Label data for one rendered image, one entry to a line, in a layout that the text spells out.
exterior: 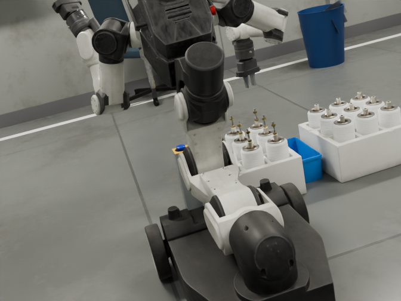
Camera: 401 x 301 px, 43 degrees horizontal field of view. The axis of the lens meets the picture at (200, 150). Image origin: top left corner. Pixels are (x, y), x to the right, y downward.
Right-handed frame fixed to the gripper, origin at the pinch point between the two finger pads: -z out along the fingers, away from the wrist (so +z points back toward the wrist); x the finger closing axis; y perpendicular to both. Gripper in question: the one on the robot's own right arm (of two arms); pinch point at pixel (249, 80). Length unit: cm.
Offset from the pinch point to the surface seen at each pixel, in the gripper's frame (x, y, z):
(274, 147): 11.5, 25.1, -24.5
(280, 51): -189, -202, -43
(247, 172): 26.4, 23.8, -30.3
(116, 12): -29, -203, 31
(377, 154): -30, 44, -40
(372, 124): -32, 41, -26
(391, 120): -42, 44, -27
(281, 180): 13.1, 28.5, -38.3
